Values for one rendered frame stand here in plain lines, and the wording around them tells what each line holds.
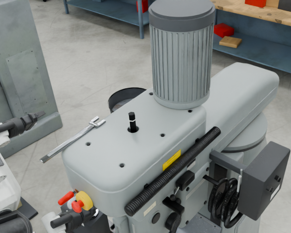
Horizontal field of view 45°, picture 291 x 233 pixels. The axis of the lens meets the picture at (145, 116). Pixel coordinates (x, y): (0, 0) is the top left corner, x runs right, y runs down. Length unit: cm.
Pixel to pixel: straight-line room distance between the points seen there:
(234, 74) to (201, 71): 52
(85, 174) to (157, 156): 21
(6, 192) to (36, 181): 234
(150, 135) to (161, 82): 19
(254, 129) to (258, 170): 45
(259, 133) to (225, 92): 26
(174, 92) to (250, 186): 41
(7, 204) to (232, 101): 95
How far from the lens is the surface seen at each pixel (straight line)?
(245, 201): 130
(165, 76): 112
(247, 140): 158
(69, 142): 109
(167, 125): 111
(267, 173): 122
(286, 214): 337
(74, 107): 459
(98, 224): 188
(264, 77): 166
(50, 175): 375
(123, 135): 109
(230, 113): 142
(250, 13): 472
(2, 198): 140
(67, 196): 119
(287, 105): 459
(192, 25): 103
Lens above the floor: 259
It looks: 38 degrees down
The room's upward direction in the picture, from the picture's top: 4 degrees counter-clockwise
